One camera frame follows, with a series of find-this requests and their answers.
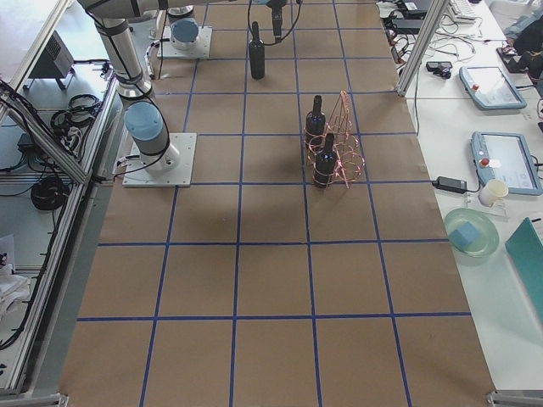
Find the blue foam block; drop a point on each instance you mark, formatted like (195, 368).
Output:
(464, 235)

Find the dark wine bottle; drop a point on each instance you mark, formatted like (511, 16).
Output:
(315, 122)
(257, 57)

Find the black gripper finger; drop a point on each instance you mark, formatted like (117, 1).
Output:
(275, 23)
(279, 21)

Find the blue teach pendant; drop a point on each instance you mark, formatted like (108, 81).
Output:
(490, 88)
(505, 157)

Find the teal box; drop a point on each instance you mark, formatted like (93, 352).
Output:
(524, 247)

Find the dark wine bottle in basket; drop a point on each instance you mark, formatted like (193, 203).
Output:
(315, 122)

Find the black power adapter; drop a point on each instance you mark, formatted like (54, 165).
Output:
(450, 184)

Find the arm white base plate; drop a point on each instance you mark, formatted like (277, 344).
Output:
(175, 168)
(199, 49)

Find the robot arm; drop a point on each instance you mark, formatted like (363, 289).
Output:
(143, 118)
(186, 30)

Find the white paper cup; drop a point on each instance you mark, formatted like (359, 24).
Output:
(492, 191)

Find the aluminium frame post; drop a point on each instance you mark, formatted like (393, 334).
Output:
(429, 27)

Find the copper wire wine basket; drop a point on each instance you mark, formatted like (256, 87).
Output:
(350, 162)

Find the green glass plate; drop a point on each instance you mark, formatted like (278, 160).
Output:
(489, 240)

